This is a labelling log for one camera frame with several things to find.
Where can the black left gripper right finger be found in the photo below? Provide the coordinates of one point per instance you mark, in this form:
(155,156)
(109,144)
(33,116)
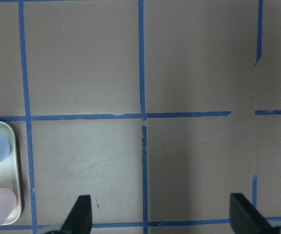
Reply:
(245,219)

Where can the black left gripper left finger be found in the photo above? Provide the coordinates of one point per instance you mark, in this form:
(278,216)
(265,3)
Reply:
(79,220)

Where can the cream plastic tray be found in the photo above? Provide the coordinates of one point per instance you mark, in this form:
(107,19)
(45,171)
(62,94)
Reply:
(10,172)

